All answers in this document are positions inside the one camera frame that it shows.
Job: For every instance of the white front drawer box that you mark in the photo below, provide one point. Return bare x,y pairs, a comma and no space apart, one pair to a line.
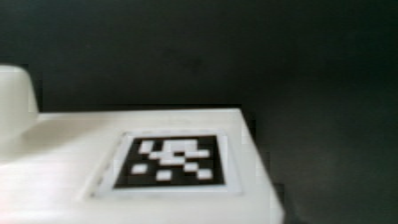
146,167

